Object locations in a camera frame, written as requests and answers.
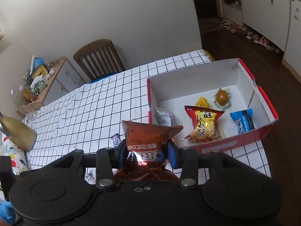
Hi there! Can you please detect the person's left hand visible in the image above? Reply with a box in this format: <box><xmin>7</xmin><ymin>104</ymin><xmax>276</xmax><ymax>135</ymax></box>
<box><xmin>0</xmin><ymin>201</ymin><xmax>16</xmax><ymax>226</ymax></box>

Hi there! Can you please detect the white shoe bench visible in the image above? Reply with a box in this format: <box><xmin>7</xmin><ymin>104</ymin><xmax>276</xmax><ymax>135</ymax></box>
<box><xmin>222</xmin><ymin>0</ymin><xmax>243</xmax><ymax>29</ymax></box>

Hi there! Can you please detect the green printed tissue box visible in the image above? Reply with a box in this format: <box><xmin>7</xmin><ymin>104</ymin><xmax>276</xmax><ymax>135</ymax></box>
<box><xmin>29</xmin><ymin>75</ymin><xmax>49</xmax><ymax>97</ymax></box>

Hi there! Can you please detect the red and yellow snack packet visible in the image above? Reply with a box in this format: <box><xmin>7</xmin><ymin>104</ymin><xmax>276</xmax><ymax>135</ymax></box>
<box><xmin>182</xmin><ymin>105</ymin><xmax>225</xmax><ymax>144</ymax></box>

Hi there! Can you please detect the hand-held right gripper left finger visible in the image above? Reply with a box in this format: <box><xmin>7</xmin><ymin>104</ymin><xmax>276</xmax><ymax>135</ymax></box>
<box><xmin>50</xmin><ymin>139</ymin><xmax>129</xmax><ymax>190</ymax></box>

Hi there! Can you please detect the blue and yellow container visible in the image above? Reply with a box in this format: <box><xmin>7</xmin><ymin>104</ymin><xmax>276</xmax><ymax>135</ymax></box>
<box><xmin>31</xmin><ymin>57</ymin><xmax>49</xmax><ymax>79</ymax></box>

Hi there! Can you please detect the row of shoes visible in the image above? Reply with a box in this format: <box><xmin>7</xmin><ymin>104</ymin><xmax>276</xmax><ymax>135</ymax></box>
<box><xmin>220</xmin><ymin>17</ymin><xmax>282</xmax><ymax>55</ymax></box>

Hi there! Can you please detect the grey drawer sideboard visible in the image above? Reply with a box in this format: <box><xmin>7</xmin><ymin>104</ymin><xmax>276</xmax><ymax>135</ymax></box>
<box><xmin>22</xmin><ymin>56</ymin><xmax>86</xmax><ymax>113</ymax></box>

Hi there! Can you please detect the light wooden tray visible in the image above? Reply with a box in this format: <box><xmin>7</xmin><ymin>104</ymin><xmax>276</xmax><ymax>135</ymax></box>
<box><xmin>16</xmin><ymin>100</ymin><xmax>46</xmax><ymax>117</ymax></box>

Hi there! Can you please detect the brown cookie packet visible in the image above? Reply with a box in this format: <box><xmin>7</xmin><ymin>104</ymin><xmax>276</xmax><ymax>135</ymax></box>
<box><xmin>113</xmin><ymin>120</ymin><xmax>184</xmax><ymax>183</ymax></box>

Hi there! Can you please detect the colourful printed cloth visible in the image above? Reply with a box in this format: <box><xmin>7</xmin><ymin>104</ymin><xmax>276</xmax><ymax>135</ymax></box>
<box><xmin>0</xmin><ymin>137</ymin><xmax>31</xmax><ymax>176</ymax></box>

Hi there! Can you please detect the purple candy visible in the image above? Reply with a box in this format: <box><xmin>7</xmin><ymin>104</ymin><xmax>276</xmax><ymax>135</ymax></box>
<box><xmin>110</xmin><ymin>133</ymin><xmax>122</xmax><ymax>149</ymax></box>

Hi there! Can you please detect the red and white cardboard box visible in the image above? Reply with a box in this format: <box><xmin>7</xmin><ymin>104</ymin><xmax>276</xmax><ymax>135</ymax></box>
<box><xmin>146</xmin><ymin>59</ymin><xmax>280</xmax><ymax>156</ymax></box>

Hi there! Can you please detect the patterned doormat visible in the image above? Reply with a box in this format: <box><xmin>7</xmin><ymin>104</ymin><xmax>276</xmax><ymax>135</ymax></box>
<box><xmin>198</xmin><ymin>17</ymin><xmax>227</xmax><ymax>32</ymax></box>

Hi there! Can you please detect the gold metallic object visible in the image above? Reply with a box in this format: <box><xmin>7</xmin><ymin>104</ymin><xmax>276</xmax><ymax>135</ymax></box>
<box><xmin>0</xmin><ymin>114</ymin><xmax>38</xmax><ymax>153</ymax></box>

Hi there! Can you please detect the grey snack packet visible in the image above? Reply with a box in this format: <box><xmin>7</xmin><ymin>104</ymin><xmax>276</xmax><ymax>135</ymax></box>
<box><xmin>154</xmin><ymin>107</ymin><xmax>175</xmax><ymax>127</ymax></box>

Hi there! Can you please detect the dark wooden door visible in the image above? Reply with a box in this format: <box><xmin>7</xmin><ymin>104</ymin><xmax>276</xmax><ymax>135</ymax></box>
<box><xmin>189</xmin><ymin>0</ymin><xmax>224</xmax><ymax>21</ymax></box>

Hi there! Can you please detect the white low cabinet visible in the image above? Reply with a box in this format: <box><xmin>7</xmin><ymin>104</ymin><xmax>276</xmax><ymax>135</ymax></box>
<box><xmin>238</xmin><ymin>0</ymin><xmax>295</xmax><ymax>53</ymax></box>

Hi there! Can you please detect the brown egg snack packet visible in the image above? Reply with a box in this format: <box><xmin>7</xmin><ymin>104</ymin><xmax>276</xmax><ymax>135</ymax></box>
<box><xmin>212</xmin><ymin>87</ymin><xmax>231</xmax><ymax>110</ymax></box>

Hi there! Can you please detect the brown wooden chair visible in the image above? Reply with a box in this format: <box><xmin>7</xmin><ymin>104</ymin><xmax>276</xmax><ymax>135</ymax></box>
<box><xmin>73</xmin><ymin>39</ymin><xmax>126</xmax><ymax>82</ymax></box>

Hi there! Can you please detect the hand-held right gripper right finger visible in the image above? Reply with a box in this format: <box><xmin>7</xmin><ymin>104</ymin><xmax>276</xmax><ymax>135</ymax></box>
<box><xmin>166</xmin><ymin>138</ymin><xmax>248</xmax><ymax>190</ymax></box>

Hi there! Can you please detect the white cabinet with stickers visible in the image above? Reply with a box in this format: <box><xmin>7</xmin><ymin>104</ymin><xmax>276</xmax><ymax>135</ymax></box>
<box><xmin>281</xmin><ymin>0</ymin><xmax>301</xmax><ymax>76</ymax></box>

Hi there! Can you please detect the blue cookie packet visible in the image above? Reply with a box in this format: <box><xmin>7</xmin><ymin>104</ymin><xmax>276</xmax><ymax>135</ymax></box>
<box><xmin>229</xmin><ymin>108</ymin><xmax>256</xmax><ymax>136</ymax></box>

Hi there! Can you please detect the white barcode packet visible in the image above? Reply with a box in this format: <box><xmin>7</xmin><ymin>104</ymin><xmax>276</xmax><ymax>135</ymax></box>
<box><xmin>84</xmin><ymin>168</ymin><xmax>97</xmax><ymax>186</ymax></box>

